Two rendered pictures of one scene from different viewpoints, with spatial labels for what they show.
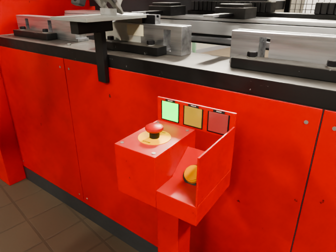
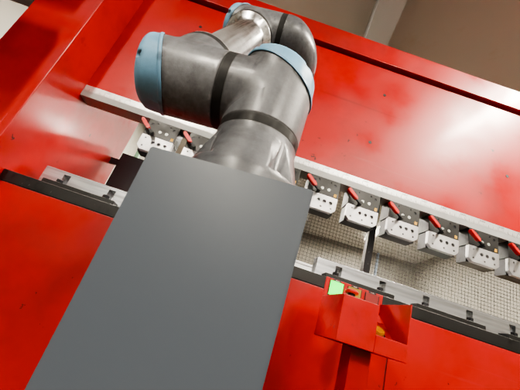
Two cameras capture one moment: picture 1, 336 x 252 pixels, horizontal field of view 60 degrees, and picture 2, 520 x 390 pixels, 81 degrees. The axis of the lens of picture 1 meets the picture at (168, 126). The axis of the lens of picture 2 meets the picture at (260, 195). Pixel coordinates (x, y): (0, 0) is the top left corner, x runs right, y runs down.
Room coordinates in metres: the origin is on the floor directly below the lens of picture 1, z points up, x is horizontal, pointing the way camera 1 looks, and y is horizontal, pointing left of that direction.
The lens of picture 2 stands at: (0.07, 0.86, 0.64)
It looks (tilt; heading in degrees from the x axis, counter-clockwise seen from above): 22 degrees up; 322
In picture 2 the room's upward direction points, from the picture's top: 18 degrees clockwise
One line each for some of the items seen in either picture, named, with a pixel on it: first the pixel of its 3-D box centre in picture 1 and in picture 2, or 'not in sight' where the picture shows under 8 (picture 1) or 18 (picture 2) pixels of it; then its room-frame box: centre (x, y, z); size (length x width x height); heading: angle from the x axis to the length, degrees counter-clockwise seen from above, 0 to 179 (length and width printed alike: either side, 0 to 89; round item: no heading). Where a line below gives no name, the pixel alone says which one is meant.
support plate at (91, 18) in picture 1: (100, 17); not in sight; (1.04, 0.23, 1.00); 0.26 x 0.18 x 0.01; 143
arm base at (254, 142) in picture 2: not in sight; (248, 167); (0.38, 0.65, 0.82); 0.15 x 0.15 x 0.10
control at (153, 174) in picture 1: (175, 153); (361, 315); (0.55, -0.02, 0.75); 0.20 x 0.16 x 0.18; 56
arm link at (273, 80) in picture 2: not in sight; (267, 100); (0.39, 0.66, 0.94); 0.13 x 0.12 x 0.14; 47
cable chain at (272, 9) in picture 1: (230, 6); not in sight; (1.36, -0.27, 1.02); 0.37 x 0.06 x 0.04; 53
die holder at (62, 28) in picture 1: (49, 26); (100, 196); (1.49, 0.58, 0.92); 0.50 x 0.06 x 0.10; 53
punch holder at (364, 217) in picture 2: not in sight; (359, 210); (0.81, -0.32, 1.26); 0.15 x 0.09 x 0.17; 53
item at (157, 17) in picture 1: (136, 18); not in sight; (1.15, 0.12, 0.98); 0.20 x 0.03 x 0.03; 53
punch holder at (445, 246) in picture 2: not in sight; (437, 236); (0.57, -0.64, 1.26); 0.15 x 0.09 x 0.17; 53
